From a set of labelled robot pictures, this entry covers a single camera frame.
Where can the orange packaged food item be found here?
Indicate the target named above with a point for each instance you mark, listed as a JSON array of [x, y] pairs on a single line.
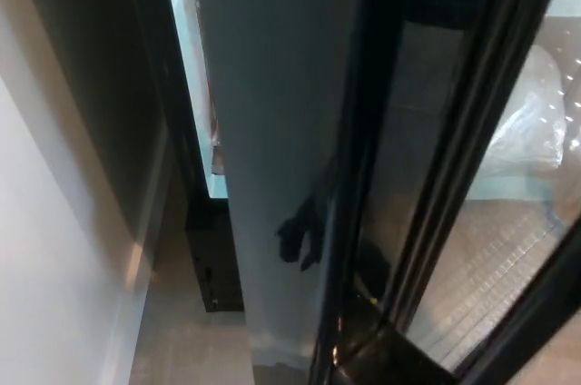
[[216, 149]]

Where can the glass refrigerator door black frame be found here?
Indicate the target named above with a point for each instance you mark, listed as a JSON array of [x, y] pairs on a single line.
[[281, 85]]

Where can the black refrigerator cabinet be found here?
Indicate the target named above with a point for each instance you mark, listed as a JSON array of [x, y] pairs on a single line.
[[150, 85]]

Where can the clear plastic bag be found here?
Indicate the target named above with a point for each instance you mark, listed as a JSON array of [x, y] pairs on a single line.
[[526, 121]]

